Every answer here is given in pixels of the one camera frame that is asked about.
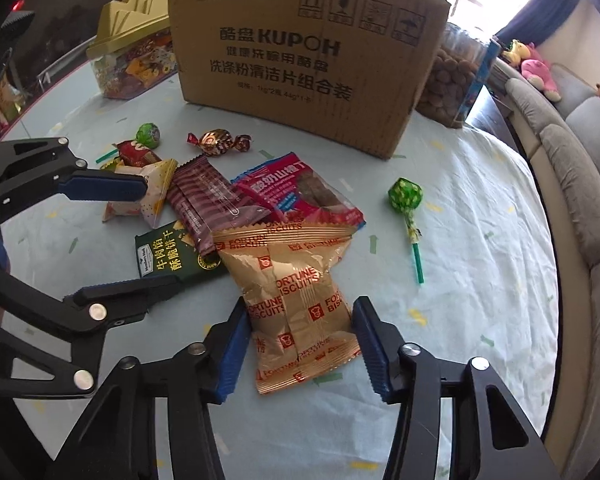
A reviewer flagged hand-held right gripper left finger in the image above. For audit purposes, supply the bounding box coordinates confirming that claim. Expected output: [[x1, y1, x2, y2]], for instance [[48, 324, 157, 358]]
[[45, 297, 253, 480]]

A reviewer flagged clear candy jar yellow lid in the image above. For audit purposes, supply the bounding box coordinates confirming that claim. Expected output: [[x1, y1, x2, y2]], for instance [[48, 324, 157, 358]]
[[86, 0, 181, 101]]

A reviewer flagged brown striped wafer packet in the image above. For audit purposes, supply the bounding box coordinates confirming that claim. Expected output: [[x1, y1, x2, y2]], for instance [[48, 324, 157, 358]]
[[167, 155, 271, 256]]

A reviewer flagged blue curtain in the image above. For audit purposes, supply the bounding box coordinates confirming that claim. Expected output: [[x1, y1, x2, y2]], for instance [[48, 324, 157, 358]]
[[495, 0, 581, 41]]

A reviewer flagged pink plush toy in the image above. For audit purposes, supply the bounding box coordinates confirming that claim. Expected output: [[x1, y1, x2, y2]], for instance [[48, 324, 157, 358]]
[[520, 42, 563, 102]]

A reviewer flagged green spotted lollipop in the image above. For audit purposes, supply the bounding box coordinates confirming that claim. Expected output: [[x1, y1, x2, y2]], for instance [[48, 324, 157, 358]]
[[387, 177, 426, 285]]

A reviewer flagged brown foil wrapped candy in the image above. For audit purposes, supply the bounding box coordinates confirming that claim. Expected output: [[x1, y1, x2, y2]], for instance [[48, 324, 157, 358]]
[[187, 129, 252, 158]]

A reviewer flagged red hawthorn snack packet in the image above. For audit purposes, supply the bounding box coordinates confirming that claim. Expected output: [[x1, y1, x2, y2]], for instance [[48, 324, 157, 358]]
[[230, 151, 367, 233]]

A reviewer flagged clear jar of brown balls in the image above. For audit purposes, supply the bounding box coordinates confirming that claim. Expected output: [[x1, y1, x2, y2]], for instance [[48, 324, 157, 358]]
[[415, 22, 501, 130]]

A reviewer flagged brown cardboard box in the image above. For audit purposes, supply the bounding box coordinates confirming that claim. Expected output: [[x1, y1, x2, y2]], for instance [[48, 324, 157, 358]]
[[167, 0, 453, 161]]

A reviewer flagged grey sofa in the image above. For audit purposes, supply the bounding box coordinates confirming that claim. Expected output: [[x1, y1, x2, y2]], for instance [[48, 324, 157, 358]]
[[467, 60, 600, 480]]

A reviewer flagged gold biscuit packet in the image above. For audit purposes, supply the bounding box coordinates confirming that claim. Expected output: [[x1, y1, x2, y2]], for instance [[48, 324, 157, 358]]
[[212, 225, 363, 396]]

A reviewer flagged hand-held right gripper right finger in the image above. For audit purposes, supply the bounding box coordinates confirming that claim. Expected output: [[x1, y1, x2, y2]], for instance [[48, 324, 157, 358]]
[[352, 296, 561, 480]]

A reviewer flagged light patterned tablecloth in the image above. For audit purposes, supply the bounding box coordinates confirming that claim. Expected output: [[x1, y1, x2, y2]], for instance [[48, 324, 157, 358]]
[[0, 62, 561, 480]]

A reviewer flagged dark green biscuit packet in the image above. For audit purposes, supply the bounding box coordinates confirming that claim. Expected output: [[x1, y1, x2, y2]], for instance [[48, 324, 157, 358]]
[[134, 220, 228, 286]]

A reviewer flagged small red candy packet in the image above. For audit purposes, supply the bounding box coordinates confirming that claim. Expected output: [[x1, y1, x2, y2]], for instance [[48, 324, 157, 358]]
[[114, 140, 163, 167]]

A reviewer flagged cream yellow snack packet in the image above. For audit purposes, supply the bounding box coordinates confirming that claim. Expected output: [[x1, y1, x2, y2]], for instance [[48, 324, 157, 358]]
[[102, 158, 178, 228]]

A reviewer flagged yellow plush toy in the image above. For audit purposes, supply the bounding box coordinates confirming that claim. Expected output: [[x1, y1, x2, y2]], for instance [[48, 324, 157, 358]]
[[502, 39, 531, 66]]

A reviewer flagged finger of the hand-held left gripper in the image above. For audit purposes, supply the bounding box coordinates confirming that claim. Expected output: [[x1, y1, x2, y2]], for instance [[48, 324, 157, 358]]
[[0, 259, 192, 400], [0, 137, 149, 222]]

